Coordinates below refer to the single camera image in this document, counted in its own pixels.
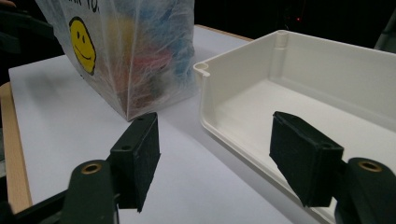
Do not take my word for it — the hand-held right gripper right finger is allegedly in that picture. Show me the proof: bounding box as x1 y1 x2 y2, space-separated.
269 111 345 208

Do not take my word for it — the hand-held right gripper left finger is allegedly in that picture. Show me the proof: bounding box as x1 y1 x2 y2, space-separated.
106 112 162 214

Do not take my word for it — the white plastic tray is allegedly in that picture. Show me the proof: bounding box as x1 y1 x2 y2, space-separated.
192 29 396 224

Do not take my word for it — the clear plastic bag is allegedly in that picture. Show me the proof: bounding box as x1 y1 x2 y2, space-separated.
35 0 200 122

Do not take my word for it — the blue snack pouch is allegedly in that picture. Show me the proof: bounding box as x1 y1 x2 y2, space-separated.
136 3 195 85

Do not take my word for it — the white table mat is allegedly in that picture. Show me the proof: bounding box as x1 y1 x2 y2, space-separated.
8 24 312 224

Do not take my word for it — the wooden table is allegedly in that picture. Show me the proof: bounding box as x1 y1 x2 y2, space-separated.
0 23 254 216

